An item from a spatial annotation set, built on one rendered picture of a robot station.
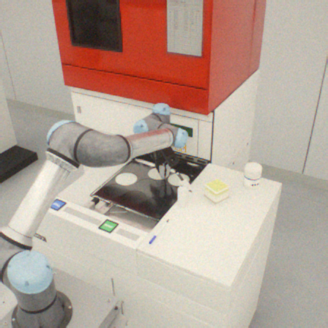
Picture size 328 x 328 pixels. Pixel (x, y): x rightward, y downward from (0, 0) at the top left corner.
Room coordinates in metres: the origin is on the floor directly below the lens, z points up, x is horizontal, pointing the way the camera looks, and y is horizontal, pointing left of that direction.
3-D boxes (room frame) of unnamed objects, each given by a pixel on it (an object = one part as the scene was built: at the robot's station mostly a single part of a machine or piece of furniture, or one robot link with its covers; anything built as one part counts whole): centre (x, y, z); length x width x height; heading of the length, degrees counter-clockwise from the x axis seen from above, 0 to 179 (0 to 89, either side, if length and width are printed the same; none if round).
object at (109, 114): (1.65, 0.13, 1.02); 0.82 x 0.03 x 0.40; 60
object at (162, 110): (1.41, 0.01, 1.21); 0.09 x 0.08 x 0.11; 143
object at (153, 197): (1.36, 0.08, 0.90); 0.34 x 0.34 x 0.01; 60
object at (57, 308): (0.69, 0.39, 0.94); 0.15 x 0.15 x 0.10
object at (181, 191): (1.14, -0.08, 1.03); 0.06 x 0.04 x 0.13; 150
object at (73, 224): (1.08, 0.32, 0.89); 0.55 x 0.09 x 0.14; 60
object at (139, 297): (1.23, 0.06, 0.41); 0.97 x 0.64 x 0.82; 60
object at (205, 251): (1.08, -0.21, 0.89); 0.62 x 0.35 x 0.14; 150
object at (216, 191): (1.16, -0.21, 1.00); 0.07 x 0.07 x 0.07; 35
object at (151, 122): (1.32, 0.05, 1.21); 0.11 x 0.11 x 0.08; 53
